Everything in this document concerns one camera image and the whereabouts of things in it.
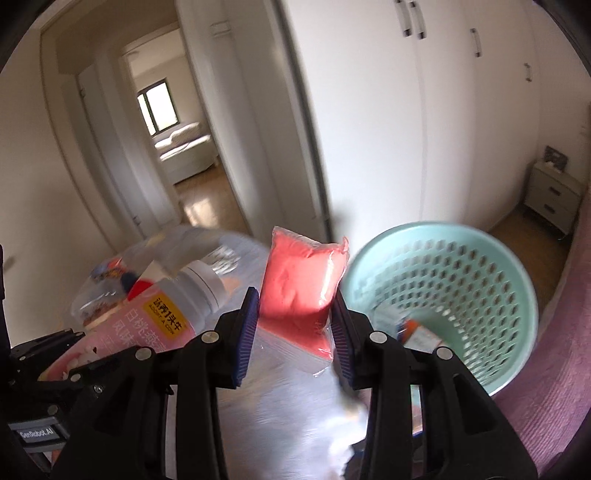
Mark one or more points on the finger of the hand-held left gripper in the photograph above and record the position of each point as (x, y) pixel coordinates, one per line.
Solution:
(41, 350)

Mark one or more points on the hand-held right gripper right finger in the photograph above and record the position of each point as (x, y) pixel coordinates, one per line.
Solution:
(344, 344)

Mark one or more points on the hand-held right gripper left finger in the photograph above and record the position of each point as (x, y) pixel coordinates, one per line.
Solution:
(247, 337)

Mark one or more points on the red plastic packet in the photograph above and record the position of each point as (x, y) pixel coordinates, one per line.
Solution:
(300, 286)

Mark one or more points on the pink label bottle white cap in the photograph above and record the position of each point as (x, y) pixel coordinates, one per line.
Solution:
(161, 323)

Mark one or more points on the mint green perforated basket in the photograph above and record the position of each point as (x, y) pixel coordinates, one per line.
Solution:
(466, 286)

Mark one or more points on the orange and white packet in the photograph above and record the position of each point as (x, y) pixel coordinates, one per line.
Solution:
(422, 334)

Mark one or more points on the clear plastic bag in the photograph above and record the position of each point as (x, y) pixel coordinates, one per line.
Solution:
(286, 415)

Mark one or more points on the colourful small snack packet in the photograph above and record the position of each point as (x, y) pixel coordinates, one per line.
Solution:
(107, 271)

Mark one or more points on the clear plastic bottle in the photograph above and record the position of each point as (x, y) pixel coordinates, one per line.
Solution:
(194, 247)

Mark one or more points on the white bed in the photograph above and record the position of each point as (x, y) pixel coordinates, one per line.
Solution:
(187, 152)

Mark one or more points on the pink bedspread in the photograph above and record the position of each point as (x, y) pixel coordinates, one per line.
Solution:
(545, 360)

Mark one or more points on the white open door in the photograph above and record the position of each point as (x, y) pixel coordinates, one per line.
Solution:
(244, 115)

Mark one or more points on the white wardrobe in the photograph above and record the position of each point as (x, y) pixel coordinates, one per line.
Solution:
(392, 115)

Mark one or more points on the beige nightstand with drawers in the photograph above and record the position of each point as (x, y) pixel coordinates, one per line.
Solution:
(551, 196)

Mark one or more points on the window with dark frame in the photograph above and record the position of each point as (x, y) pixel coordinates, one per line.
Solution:
(157, 107)

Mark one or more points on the dark picture frame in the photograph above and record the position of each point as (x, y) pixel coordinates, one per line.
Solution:
(555, 157)

